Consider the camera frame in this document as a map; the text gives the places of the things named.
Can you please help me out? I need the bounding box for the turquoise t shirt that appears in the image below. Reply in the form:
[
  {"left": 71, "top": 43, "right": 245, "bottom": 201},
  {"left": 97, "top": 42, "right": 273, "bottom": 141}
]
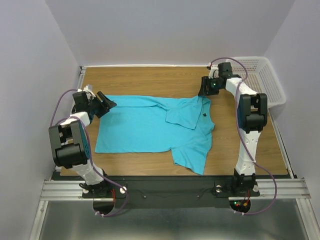
[{"left": 95, "top": 95, "right": 215, "bottom": 175}]

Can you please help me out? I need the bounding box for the white plastic basket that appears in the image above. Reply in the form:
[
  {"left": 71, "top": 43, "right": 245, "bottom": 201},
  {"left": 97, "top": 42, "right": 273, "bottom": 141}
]
[{"left": 228, "top": 56, "right": 287, "bottom": 108}]

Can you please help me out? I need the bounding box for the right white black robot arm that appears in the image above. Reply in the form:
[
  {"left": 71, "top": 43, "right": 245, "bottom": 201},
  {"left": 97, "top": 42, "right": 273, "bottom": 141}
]
[{"left": 198, "top": 62, "right": 268, "bottom": 195}]

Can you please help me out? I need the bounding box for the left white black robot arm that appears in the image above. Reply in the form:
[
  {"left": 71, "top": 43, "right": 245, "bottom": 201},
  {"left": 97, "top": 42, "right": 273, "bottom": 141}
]
[{"left": 48, "top": 88, "right": 117, "bottom": 198}]

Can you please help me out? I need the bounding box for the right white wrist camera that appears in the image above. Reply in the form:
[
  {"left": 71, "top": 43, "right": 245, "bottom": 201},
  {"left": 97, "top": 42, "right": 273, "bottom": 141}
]
[{"left": 206, "top": 63, "right": 219, "bottom": 79}]

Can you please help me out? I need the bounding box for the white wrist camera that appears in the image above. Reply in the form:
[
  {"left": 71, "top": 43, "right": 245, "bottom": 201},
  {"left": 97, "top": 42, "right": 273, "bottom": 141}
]
[
  {"left": 206, "top": 63, "right": 219, "bottom": 79},
  {"left": 77, "top": 84, "right": 94, "bottom": 95}
]

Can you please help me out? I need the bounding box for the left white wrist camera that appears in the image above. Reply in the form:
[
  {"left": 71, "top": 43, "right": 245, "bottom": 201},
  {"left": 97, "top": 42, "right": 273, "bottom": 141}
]
[{"left": 77, "top": 84, "right": 94, "bottom": 95}]

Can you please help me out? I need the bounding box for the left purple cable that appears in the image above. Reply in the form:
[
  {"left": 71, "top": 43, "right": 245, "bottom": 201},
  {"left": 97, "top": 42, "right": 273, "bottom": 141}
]
[{"left": 50, "top": 88, "right": 129, "bottom": 218}]

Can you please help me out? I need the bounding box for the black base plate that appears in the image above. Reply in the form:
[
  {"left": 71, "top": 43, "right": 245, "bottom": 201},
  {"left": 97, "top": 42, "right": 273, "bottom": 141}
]
[{"left": 79, "top": 175, "right": 260, "bottom": 210}]

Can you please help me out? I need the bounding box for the aluminium frame rail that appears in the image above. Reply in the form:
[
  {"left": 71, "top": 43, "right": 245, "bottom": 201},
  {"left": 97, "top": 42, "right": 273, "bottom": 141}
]
[{"left": 28, "top": 66, "right": 87, "bottom": 240}]

